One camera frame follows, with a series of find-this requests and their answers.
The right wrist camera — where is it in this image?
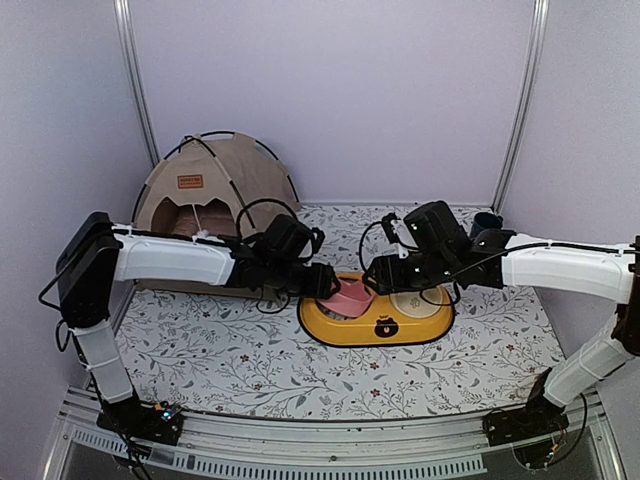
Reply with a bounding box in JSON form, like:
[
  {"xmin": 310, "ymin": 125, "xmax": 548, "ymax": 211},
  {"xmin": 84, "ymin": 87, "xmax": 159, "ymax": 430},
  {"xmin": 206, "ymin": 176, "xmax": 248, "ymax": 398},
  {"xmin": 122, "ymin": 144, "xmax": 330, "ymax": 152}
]
[{"xmin": 381, "ymin": 213, "xmax": 409, "ymax": 259}]

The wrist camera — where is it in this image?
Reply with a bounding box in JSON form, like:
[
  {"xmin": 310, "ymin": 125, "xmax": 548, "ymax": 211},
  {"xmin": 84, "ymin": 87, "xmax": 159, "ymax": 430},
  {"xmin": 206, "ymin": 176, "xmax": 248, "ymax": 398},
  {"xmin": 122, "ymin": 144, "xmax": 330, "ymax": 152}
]
[
  {"xmin": 307, "ymin": 227, "xmax": 326, "ymax": 260},
  {"xmin": 381, "ymin": 213, "xmax": 409, "ymax": 259}
]

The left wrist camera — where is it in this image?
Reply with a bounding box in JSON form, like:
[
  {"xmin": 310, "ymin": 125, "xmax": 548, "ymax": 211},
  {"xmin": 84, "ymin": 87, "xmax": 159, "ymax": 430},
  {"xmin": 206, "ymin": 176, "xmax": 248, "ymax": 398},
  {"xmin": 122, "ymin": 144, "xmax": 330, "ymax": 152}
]
[{"xmin": 307, "ymin": 227, "xmax": 326, "ymax": 260}]

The right aluminium frame post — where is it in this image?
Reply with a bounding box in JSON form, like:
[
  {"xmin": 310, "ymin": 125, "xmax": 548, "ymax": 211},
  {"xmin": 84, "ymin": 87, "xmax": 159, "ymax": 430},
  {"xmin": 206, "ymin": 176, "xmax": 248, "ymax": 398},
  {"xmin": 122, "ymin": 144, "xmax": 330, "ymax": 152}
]
[{"xmin": 491, "ymin": 0, "xmax": 550, "ymax": 213}]

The dark blue mug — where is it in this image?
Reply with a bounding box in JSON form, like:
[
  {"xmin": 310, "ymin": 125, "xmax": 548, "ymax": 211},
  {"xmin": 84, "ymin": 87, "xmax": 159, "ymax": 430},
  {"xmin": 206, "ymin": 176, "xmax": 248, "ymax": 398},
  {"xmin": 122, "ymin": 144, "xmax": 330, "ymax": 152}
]
[{"xmin": 469, "ymin": 212, "xmax": 503, "ymax": 239}]

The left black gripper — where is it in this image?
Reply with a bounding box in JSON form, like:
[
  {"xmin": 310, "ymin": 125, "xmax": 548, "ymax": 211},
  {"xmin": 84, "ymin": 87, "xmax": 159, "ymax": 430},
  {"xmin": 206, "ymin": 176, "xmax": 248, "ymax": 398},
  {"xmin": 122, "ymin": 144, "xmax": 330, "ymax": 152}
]
[{"xmin": 268, "ymin": 260, "xmax": 342, "ymax": 301}]

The pink pet bowl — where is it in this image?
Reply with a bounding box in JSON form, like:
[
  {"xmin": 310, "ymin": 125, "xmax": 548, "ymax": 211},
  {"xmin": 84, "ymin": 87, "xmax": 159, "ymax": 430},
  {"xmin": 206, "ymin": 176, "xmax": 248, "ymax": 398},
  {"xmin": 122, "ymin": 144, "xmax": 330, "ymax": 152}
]
[{"xmin": 317, "ymin": 279, "xmax": 374, "ymax": 318}]

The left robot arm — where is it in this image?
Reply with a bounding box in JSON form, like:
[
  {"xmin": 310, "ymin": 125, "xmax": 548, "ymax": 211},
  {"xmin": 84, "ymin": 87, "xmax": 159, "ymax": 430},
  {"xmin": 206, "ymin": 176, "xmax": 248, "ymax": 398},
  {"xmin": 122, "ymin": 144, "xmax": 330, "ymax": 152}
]
[{"xmin": 47, "ymin": 212, "xmax": 340, "ymax": 445}]

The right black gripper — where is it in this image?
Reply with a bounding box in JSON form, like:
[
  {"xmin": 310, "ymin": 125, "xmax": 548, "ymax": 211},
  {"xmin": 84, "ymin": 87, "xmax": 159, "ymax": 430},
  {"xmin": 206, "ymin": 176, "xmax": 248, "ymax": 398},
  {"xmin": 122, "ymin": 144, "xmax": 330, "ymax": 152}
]
[{"xmin": 362, "ymin": 251, "xmax": 455, "ymax": 296}]

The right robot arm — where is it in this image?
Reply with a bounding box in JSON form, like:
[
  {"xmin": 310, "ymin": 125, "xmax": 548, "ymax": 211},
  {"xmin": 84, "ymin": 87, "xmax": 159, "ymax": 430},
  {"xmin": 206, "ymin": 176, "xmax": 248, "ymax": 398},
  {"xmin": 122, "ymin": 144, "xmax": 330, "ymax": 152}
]
[{"xmin": 362, "ymin": 200, "xmax": 639, "ymax": 446}]

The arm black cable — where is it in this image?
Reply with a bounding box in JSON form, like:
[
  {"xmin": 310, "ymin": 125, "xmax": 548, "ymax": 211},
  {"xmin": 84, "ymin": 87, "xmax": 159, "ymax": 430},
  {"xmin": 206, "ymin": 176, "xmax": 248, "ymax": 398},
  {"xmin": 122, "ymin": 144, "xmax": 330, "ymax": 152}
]
[
  {"xmin": 358, "ymin": 219, "xmax": 461, "ymax": 306},
  {"xmin": 234, "ymin": 198, "xmax": 296, "ymax": 236}
]

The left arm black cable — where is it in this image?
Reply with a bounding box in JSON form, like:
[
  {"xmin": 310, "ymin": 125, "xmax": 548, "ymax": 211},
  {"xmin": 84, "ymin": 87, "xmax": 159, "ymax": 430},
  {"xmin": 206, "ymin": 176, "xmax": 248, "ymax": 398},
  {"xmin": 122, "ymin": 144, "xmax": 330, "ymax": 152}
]
[{"xmin": 234, "ymin": 198, "xmax": 296, "ymax": 236}]

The beige fabric pet tent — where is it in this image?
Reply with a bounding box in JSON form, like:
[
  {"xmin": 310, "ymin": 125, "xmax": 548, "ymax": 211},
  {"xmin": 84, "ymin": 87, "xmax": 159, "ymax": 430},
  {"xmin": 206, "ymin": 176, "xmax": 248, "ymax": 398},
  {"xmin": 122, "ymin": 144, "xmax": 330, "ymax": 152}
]
[{"xmin": 129, "ymin": 130, "xmax": 301, "ymax": 294}]

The aluminium frame post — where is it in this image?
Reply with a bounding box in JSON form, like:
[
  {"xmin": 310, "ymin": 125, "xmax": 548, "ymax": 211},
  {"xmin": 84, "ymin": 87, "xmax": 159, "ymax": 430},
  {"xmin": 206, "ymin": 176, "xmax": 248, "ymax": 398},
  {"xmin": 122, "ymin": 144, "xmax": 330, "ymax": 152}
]
[
  {"xmin": 114, "ymin": 0, "xmax": 160, "ymax": 167},
  {"xmin": 491, "ymin": 0, "xmax": 550, "ymax": 213}
]

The front aluminium rail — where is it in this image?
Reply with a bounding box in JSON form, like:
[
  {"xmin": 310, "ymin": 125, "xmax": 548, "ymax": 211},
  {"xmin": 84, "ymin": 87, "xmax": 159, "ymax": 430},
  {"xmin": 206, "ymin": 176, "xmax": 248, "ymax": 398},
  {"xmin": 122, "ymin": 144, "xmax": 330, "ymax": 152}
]
[{"xmin": 43, "ymin": 388, "xmax": 631, "ymax": 479}]

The yellow pet bowl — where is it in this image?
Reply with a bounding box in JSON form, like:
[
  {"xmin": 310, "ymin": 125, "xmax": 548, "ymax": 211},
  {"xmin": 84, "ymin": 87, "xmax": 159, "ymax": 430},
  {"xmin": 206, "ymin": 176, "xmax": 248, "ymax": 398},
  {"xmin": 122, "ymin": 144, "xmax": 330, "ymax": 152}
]
[{"xmin": 297, "ymin": 273, "xmax": 455, "ymax": 348}]

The left aluminium frame post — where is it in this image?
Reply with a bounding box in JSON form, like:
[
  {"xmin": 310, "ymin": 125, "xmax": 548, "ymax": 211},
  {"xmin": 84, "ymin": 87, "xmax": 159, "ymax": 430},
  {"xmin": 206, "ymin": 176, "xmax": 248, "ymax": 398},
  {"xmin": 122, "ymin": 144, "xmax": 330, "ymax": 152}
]
[{"xmin": 114, "ymin": 0, "xmax": 160, "ymax": 167}]

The cream pet bowl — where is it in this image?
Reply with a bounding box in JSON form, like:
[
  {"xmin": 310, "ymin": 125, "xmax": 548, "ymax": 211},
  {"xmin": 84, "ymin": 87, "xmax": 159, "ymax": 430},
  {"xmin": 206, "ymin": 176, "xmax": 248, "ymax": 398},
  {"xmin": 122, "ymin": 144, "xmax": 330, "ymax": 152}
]
[{"xmin": 389, "ymin": 286, "xmax": 451, "ymax": 320}]

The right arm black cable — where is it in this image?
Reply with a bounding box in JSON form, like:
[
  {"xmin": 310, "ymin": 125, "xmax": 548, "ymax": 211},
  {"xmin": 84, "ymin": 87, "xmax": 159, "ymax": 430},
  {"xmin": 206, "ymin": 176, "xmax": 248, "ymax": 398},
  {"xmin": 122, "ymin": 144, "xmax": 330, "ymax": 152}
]
[{"xmin": 358, "ymin": 219, "xmax": 461, "ymax": 306}]

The black tent pole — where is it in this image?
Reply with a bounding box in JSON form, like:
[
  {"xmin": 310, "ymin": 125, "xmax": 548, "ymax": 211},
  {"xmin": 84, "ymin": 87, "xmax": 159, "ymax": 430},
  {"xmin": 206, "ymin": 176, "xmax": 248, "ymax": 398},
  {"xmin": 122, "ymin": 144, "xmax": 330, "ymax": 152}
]
[
  {"xmin": 174, "ymin": 136, "xmax": 246, "ymax": 219},
  {"xmin": 132, "ymin": 131, "xmax": 300, "ymax": 231}
]

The pink checkered cushion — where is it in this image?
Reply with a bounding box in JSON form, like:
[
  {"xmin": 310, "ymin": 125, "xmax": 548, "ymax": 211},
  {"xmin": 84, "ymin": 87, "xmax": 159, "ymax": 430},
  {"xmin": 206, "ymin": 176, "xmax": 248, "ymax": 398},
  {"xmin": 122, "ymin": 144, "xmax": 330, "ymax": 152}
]
[{"xmin": 172, "ymin": 203, "xmax": 236, "ymax": 236}]

